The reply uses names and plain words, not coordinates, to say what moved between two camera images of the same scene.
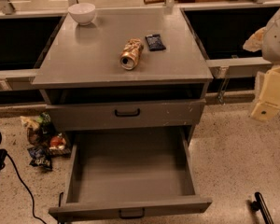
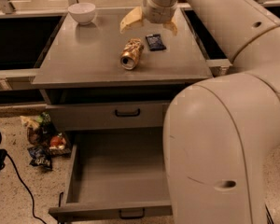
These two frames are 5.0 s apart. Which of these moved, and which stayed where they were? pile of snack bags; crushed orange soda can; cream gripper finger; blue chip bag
Moved: cream gripper finger
Stayed: crushed orange soda can; blue chip bag; pile of snack bags
